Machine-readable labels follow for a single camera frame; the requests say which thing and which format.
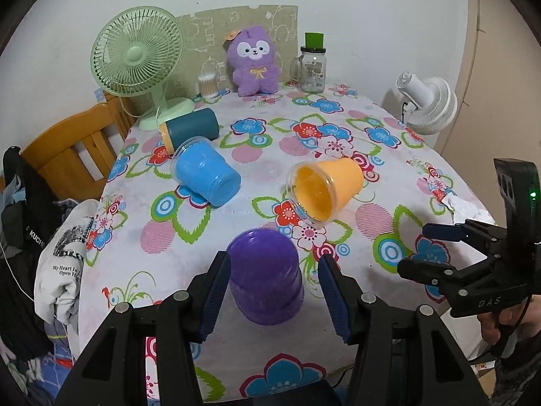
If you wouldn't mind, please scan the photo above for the green desk fan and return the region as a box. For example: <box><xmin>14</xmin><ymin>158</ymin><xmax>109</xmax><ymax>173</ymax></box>
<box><xmin>90</xmin><ymin>6</ymin><xmax>196</xmax><ymax>132</ymax></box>

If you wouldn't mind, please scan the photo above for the purple plush toy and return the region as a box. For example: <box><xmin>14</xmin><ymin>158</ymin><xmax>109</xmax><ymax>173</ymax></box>
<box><xmin>224</xmin><ymin>25</ymin><xmax>285</xmax><ymax>97</ymax></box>

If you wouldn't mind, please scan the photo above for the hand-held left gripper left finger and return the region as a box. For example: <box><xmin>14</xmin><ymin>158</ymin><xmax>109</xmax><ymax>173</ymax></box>
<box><xmin>54</xmin><ymin>250</ymin><xmax>254</xmax><ymax>406</ymax></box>

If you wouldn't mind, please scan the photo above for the white desk fan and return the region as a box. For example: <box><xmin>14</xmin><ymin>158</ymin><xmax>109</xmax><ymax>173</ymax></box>
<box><xmin>382</xmin><ymin>72</ymin><xmax>458</xmax><ymax>136</ymax></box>

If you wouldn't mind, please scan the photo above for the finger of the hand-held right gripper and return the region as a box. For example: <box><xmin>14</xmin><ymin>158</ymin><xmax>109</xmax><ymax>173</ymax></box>
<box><xmin>422</xmin><ymin>219</ymin><xmax>513</xmax><ymax>258</ymax></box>
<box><xmin>397</xmin><ymin>254</ymin><xmax>502</xmax><ymax>299</ymax></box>

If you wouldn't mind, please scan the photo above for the floral tablecloth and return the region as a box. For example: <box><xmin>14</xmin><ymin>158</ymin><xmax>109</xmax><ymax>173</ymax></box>
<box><xmin>78</xmin><ymin>80</ymin><xmax>508</xmax><ymax>402</ymax></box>

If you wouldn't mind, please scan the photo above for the dark patterned clothing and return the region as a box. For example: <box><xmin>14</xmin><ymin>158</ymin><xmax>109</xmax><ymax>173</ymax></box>
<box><xmin>492</xmin><ymin>347</ymin><xmax>541</xmax><ymax>406</ymax></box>

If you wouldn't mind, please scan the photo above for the patterned cardboard sheet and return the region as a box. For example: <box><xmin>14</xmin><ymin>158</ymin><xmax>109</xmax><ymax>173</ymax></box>
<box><xmin>175</xmin><ymin>4</ymin><xmax>299</xmax><ymax>94</ymax></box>

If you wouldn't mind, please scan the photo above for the glass jar mug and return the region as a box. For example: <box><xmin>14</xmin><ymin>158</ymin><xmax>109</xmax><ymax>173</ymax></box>
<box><xmin>291</xmin><ymin>46</ymin><xmax>329</xmax><ymax>93</ymax></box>

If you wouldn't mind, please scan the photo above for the cotton swab container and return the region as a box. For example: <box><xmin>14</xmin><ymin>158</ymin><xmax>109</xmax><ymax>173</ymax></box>
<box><xmin>198</xmin><ymin>72</ymin><xmax>219</xmax><ymax>99</ymax></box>

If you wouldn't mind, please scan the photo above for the purple plastic cup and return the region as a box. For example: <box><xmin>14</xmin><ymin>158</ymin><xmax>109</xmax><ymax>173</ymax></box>
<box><xmin>227</xmin><ymin>227</ymin><xmax>305</xmax><ymax>326</ymax></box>

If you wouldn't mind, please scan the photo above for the orange plastic cup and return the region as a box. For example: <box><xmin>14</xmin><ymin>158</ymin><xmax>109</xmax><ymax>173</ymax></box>
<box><xmin>286</xmin><ymin>158</ymin><xmax>364</xmax><ymax>226</ymax></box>

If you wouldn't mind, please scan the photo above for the white printed shirt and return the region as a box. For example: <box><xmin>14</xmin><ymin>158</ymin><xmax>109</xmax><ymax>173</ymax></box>
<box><xmin>34</xmin><ymin>199</ymin><xmax>100</xmax><ymax>326</ymax></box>

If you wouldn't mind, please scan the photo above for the white tissue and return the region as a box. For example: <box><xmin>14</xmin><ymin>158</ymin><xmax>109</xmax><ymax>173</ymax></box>
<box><xmin>440</xmin><ymin>195</ymin><xmax>495</xmax><ymax>225</ymax></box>

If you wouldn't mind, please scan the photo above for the person's right hand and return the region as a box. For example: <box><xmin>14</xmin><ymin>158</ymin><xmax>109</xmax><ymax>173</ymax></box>
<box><xmin>478</xmin><ymin>296</ymin><xmax>541</xmax><ymax>346</ymax></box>

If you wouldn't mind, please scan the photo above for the dark teal cup yellow lid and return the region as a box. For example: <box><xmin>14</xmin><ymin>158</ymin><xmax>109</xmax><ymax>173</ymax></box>
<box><xmin>158</xmin><ymin>108</ymin><xmax>219</xmax><ymax>155</ymax></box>

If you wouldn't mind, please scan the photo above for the wooden chair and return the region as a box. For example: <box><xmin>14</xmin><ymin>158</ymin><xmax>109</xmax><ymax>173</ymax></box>
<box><xmin>20</xmin><ymin>91</ymin><xmax>136</xmax><ymax>201</ymax></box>

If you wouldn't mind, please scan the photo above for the blue plastic cup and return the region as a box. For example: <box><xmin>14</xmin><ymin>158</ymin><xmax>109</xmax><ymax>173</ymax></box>
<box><xmin>170</xmin><ymin>136</ymin><xmax>241</xmax><ymax>208</ymax></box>

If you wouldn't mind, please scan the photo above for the black garment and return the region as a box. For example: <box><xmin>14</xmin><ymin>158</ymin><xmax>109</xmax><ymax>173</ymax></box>
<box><xmin>0</xmin><ymin>147</ymin><xmax>62</xmax><ymax>360</ymax></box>

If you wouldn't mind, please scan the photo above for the blue cloth pile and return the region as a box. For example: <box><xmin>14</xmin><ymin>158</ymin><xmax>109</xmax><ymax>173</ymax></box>
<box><xmin>0</xmin><ymin>317</ymin><xmax>81</xmax><ymax>406</ymax></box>

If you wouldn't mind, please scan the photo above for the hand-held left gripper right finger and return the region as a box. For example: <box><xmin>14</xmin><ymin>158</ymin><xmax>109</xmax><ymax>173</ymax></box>
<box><xmin>318</xmin><ymin>254</ymin><xmax>487</xmax><ymax>406</ymax></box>

